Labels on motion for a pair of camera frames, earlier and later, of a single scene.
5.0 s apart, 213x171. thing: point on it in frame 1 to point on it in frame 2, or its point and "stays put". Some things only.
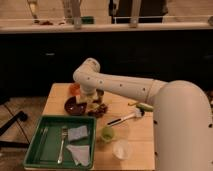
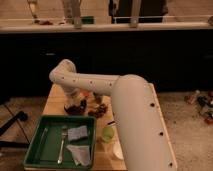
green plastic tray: (45, 148) stays put
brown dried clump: (99, 111) stays put
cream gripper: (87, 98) to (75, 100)
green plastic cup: (107, 133) stays put
